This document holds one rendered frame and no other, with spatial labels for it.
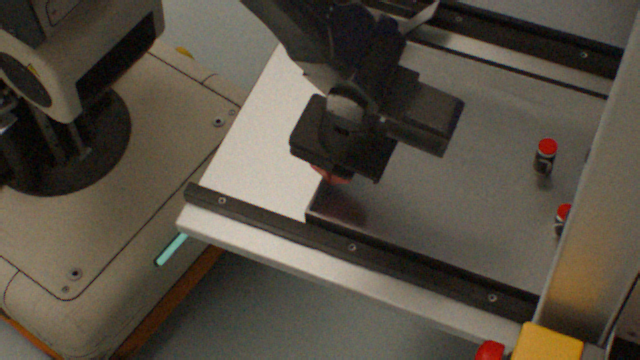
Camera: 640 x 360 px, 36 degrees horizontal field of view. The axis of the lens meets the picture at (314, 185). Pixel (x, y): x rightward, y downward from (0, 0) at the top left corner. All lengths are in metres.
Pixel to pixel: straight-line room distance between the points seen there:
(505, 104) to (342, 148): 0.27
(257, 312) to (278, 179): 0.92
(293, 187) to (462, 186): 0.19
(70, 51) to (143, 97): 0.60
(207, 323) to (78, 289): 0.34
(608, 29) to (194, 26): 1.38
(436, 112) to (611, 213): 0.23
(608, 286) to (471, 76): 0.43
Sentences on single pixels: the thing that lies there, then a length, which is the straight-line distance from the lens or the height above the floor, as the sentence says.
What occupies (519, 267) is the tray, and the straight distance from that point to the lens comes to 1.06.
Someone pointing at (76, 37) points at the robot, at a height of 0.80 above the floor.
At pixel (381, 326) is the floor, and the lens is 1.98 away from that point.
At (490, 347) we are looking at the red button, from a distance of 0.88.
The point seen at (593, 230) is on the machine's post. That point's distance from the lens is 0.76.
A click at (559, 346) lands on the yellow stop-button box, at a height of 1.03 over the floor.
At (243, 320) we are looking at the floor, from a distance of 2.01.
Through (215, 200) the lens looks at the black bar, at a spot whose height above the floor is 0.90.
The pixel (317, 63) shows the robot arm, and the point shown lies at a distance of 0.81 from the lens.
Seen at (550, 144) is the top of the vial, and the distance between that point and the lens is 1.09.
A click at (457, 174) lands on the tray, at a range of 1.11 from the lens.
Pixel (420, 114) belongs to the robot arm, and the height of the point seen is 1.10.
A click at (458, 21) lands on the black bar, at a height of 0.90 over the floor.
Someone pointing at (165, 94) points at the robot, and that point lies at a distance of 1.97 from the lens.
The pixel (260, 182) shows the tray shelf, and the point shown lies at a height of 0.88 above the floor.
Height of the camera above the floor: 1.82
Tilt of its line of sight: 58 degrees down
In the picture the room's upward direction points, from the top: 6 degrees counter-clockwise
